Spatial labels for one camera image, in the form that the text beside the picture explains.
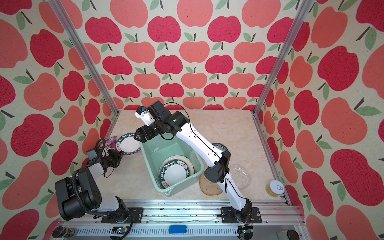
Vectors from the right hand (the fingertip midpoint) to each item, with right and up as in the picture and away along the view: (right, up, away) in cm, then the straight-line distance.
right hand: (141, 136), depth 70 cm
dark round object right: (+66, -40, -10) cm, 78 cm away
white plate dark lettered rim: (+14, -22, +16) cm, 30 cm away
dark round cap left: (-32, -40, -8) cm, 52 cm away
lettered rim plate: (-18, -7, +25) cm, 32 cm away
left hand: (-17, -11, +20) cm, 29 cm away
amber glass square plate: (+34, -30, +13) cm, 47 cm away
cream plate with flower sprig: (+17, -15, +23) cm, 32 cm away
